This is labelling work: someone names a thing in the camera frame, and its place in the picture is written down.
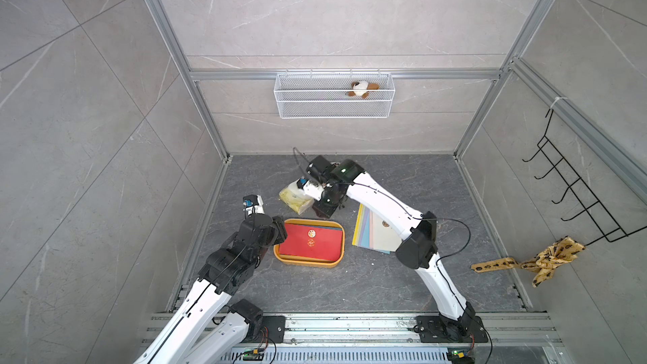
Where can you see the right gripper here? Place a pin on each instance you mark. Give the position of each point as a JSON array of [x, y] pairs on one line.
[[323, 210]]

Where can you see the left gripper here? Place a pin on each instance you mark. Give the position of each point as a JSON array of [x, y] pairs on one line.
[[277, 228]]

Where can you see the red envelope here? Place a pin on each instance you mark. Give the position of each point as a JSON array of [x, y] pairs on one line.
[[311, 242]]

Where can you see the cream white envelope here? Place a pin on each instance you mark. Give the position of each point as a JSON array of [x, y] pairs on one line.
[[382, 236]]

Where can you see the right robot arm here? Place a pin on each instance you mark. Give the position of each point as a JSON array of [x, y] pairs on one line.
[[331, 183]]

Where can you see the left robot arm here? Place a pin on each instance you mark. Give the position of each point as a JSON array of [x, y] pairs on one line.
[[207, 325]]

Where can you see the yellow envelope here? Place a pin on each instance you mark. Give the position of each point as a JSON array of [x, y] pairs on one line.
[[358, 227]]

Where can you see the small brown white plush dog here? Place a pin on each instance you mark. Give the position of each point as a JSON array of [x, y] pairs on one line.
[[362, 89]]

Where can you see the yellow patterned cloth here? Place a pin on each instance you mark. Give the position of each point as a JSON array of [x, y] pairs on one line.
[[543, 265]]

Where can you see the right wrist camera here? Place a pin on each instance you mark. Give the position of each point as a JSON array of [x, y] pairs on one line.
[[309, 189]]

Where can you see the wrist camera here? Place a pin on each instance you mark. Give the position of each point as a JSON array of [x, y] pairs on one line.
[[309, 189], [253, 204]]

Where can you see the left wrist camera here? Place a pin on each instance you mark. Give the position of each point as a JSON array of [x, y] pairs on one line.
[[253, 204]]

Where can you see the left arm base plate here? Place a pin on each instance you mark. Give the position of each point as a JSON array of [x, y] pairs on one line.
[[268, 328]]

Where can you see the white wire mesh basket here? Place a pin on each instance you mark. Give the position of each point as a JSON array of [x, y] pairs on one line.
[[311, 95]]

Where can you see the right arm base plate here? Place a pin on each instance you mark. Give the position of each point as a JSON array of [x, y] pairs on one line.
[[438, 329]]

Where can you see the aluminium mounting rail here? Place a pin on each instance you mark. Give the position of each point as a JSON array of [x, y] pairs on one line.
[[388, 337]]

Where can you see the black wall hook rack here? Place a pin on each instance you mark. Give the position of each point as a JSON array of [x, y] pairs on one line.
[[609, 229]]

